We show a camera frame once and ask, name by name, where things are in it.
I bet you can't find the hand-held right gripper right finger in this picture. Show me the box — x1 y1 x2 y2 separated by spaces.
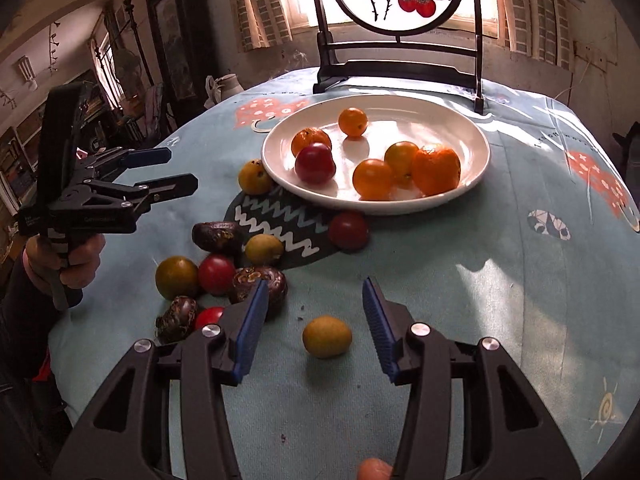
361 276 583 480

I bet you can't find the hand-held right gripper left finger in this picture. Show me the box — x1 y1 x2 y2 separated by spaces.
50 279 271 480

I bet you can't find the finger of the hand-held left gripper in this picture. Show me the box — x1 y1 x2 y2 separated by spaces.
82 173 200 221
87 146 173 181

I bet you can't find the white round plate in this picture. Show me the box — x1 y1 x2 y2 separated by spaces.
261 93 491 216

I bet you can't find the person's left forearm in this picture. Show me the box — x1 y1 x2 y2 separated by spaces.
0 255 83 381

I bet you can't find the person's left hand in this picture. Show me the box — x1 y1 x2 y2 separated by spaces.
24 232 107 295

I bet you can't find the cluttered shelf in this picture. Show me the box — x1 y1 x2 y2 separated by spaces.
0 122 43 213

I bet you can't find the dark water chestnut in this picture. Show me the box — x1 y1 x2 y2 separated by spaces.
229 266 289 320
155 295 199 345
191 221 244 256

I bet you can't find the yellow spotted loquat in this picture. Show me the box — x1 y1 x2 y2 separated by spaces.
238 158 275 196

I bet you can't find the olive green tomato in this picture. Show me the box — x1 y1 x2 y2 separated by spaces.
155 255 200 301

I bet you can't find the dark red cherry tomato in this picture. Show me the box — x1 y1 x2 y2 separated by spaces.
328 211 371 253

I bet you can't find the dark wooden cabinet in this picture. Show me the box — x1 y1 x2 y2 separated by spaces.
144 0 222 128

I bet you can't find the white pitcher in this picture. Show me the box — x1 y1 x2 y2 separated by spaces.
205 73 244 108

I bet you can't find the pinkish round object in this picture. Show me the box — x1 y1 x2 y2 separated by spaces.
357 457 394 480

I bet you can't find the large orange tangerine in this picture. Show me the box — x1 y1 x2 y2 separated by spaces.
411 144 462 197

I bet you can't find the orange green cherry tomato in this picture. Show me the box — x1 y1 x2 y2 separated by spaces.
383 141 421 184

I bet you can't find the checked curtain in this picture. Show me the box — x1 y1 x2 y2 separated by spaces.
492 0 576 72
225 0 294 53

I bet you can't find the small orange kumquat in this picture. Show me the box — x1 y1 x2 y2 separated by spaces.
338 107 369 138

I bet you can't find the dark wooden painted screen stand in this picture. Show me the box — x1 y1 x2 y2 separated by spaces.
305 0 488 115

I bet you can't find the dark object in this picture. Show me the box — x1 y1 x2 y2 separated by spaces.
612 121 640 188

